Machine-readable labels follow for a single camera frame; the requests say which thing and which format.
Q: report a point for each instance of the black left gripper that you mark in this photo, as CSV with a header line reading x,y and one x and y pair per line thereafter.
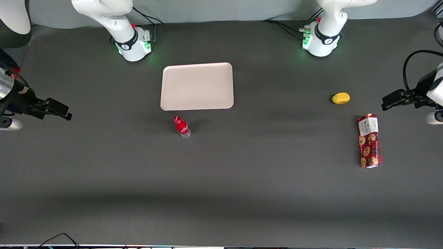
x,y
421,86

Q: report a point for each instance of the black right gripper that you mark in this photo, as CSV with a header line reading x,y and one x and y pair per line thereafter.
x,y
20,100

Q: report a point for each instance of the red coke bottle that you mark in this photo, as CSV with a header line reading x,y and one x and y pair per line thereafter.
x,y
181,126

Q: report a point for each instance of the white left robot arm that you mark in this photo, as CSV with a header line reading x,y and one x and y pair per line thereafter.
x,y
325,38

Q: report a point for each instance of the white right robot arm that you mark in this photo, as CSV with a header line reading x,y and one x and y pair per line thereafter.
x,y
128,38

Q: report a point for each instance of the beige plastic tray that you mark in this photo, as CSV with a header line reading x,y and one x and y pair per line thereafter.
x,y
200,86

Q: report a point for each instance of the red cookie box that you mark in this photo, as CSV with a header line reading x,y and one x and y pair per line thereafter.
x,y
369,145

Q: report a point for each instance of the yellow lemon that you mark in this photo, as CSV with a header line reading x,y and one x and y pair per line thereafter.
x,y
341,98

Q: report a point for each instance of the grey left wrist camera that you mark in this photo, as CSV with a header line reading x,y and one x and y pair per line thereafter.
x,y
433,118

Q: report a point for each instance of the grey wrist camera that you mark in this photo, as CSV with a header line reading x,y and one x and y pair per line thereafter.
x,y
433,118
10,124

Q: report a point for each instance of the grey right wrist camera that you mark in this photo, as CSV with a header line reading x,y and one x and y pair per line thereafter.
x,y
10,124

